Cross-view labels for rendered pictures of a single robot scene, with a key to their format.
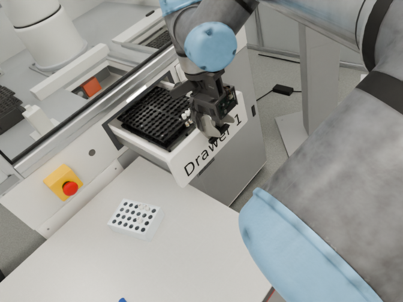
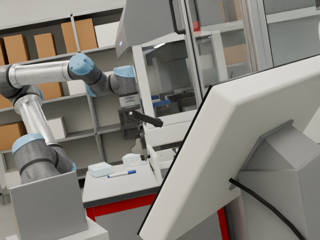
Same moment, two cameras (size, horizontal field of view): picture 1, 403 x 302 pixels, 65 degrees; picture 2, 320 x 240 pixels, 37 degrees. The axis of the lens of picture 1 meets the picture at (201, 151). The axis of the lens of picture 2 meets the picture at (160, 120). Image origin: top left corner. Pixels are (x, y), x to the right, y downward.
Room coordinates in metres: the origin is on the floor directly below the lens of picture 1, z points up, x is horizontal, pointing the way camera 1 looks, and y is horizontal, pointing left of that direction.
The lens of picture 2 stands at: (1.52, -1.60, 1.24)
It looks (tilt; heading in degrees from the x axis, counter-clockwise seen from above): 6 degrees down; 118
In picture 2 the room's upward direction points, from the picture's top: 11 degrees counter-clockwise
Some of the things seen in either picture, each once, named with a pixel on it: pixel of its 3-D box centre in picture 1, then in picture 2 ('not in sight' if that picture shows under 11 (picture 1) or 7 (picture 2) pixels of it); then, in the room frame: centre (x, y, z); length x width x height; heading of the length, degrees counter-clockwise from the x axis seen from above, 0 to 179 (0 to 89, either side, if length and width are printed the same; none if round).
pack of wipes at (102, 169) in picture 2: not in sight; (100, 169); (0.12, 0.32, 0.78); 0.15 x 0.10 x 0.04; 137
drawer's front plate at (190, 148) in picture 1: (210, 137); (153, 163); (0.63, -0.04, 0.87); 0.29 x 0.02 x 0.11; 124
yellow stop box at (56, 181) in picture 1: (63, 183); not in sight; (0.67, 0.39, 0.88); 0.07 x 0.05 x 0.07; 124
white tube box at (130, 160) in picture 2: not in sight; (136, 159); (0.25, 0.47, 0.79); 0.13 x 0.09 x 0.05; 14
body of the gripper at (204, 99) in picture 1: (208, 90); (132, 122); (0.59, -0.06, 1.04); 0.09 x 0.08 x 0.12; 34
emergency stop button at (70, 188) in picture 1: (69, 187); not in sight; (0.64, 0.37, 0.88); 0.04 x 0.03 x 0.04; 124
